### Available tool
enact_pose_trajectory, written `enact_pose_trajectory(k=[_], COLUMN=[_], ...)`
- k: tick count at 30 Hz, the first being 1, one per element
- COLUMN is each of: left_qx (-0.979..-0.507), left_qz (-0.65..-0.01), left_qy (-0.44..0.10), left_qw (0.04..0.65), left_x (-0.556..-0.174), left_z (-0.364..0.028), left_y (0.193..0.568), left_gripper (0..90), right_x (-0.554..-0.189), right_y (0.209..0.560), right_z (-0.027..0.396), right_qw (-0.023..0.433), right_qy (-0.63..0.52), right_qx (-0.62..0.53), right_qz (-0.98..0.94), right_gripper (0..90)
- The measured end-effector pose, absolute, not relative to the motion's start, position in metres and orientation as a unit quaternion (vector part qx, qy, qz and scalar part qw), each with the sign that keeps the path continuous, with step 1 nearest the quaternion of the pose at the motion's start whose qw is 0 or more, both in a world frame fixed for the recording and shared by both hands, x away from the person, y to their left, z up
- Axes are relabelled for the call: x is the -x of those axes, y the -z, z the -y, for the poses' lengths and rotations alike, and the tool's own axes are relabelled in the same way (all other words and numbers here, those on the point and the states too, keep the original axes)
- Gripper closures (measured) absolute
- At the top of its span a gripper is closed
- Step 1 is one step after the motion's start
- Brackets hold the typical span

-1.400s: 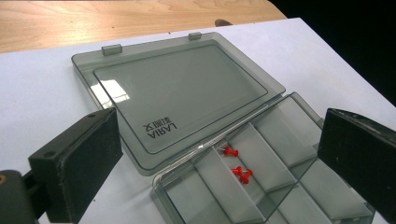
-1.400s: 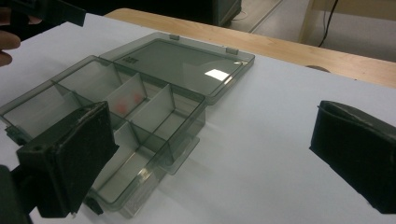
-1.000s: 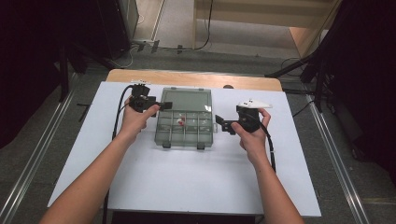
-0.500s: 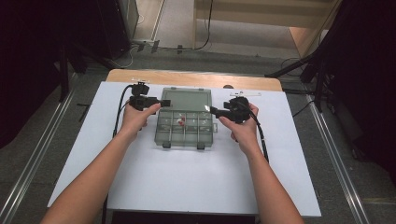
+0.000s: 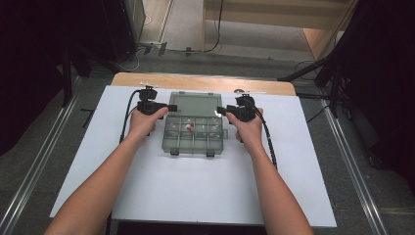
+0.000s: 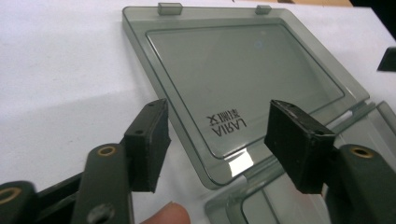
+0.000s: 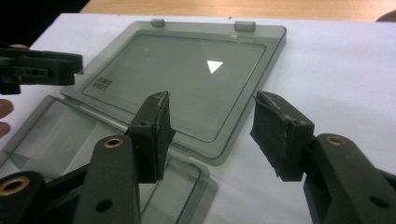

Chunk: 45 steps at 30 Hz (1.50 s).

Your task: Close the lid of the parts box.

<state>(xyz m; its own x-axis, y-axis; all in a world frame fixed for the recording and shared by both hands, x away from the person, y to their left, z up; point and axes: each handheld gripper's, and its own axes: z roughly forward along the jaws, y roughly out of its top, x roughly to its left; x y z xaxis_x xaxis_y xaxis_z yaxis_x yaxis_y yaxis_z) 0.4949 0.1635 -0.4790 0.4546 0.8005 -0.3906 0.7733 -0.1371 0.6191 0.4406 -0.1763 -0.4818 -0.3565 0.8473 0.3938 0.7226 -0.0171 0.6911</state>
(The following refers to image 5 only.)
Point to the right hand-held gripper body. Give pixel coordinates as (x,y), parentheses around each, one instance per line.
(244,111)

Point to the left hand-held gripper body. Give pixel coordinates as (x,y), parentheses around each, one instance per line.
(148,106)

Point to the clear grey compartment box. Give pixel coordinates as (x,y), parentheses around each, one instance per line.
(195,106)

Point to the small red plastic part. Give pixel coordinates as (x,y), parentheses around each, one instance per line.
(192,125)
(188,130)

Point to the person's left hand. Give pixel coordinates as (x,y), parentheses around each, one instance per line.
(142,125)

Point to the person's right hand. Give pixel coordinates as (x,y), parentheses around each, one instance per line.
(249,133)

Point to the black round table grommet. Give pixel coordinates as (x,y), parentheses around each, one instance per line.
(237,91)

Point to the power strip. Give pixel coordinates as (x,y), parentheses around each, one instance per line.
(153,45)

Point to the black computer case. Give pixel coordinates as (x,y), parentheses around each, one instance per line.
(120,29)

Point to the white board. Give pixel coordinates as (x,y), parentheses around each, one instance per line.
(195,189)

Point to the black metal stand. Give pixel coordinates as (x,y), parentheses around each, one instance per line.
(334,91)
(67,81)

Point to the light wooden cabinet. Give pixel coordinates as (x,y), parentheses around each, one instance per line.
(277,13)

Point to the black curtain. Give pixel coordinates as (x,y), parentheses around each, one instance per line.
(385,81)
(26,65)

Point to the metal floor rail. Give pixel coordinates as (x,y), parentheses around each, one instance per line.
(355,169)
(36,169)

